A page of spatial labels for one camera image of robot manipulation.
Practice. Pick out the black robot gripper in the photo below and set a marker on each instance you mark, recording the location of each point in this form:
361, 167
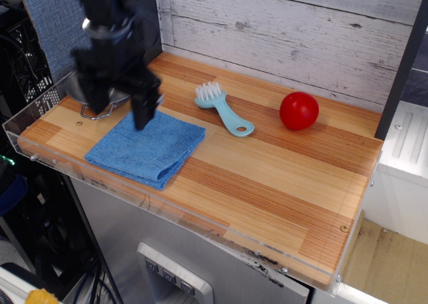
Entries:
115, 59

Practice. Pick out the blue microfiber cloth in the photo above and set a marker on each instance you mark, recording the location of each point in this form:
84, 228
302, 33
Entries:
151, 156

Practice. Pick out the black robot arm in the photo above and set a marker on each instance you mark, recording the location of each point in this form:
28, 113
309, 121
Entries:
108, 8

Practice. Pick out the light blue scrub brush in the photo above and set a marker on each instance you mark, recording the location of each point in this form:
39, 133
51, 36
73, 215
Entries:
210, 95

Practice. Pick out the black plastic crate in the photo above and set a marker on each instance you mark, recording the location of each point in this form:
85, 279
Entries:
27, 75

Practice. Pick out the blue fabric panel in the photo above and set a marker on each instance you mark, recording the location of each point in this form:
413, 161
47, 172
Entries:
58, 24

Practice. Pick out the stainless steel cabinet with dispenser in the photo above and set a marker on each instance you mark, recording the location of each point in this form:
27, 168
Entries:
120, 227

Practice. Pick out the red ball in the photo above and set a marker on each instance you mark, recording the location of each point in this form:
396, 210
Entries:
299, 110

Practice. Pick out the white plastic unit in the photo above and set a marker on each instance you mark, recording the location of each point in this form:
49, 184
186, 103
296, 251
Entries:
396, 198

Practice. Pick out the stainless steel bowl with handles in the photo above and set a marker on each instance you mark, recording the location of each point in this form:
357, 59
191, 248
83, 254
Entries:
73, 89

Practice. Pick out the dark grey left post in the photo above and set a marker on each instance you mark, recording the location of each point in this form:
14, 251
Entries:
147, 14

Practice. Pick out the dark grey vertical post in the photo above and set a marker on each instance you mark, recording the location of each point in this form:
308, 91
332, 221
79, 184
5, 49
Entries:
407, 60

